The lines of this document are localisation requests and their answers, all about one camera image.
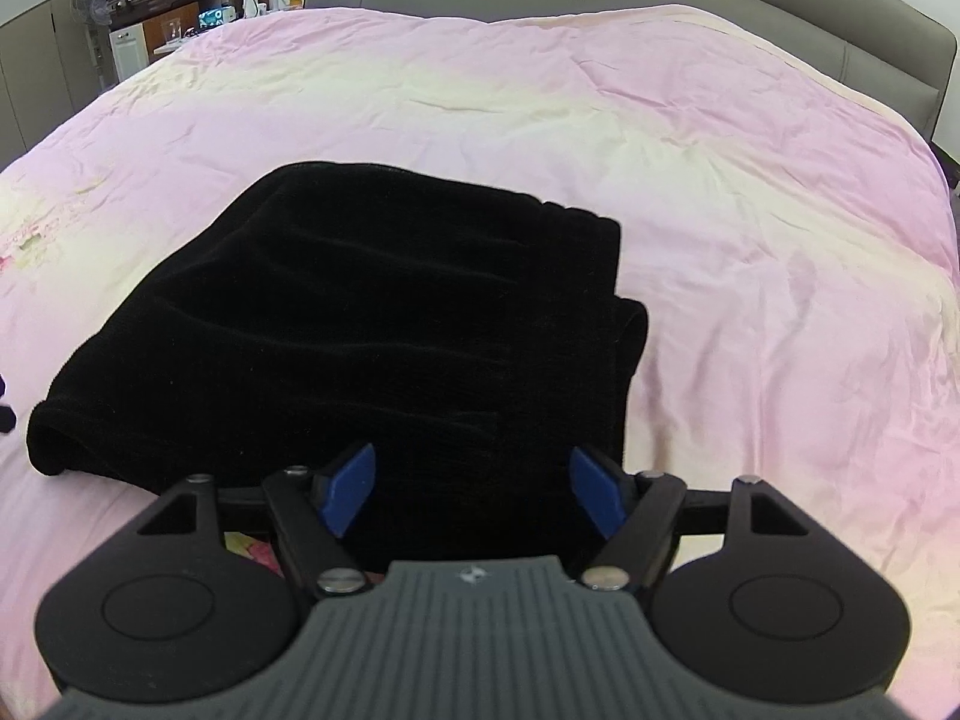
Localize standing fan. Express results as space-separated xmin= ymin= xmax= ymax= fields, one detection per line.
xmin=70 ymin=0 xmax=119 ymax=92

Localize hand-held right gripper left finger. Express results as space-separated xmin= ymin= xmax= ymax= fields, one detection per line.
xmin=135 ymin=441 xmax=377 ymax=601

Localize grey wardrobe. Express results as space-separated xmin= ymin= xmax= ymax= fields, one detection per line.
xmin=0 ymin=0 xmax=104 ymax=157

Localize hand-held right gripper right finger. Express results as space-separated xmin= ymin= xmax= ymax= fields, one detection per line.
xmin=568 ymin=446 xmax=811 ymax=593

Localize white small cabinet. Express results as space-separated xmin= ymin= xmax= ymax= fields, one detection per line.
xmin=109 ymin=22 xmax=149 ymax=85

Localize pink bed blanket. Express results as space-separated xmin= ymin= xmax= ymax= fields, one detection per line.
xmin=0 ymin=4 xmax=960 ymax=720

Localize black pants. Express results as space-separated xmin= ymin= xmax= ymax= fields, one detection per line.
xmin=26 ymin=160 xmax=650 ymax=586

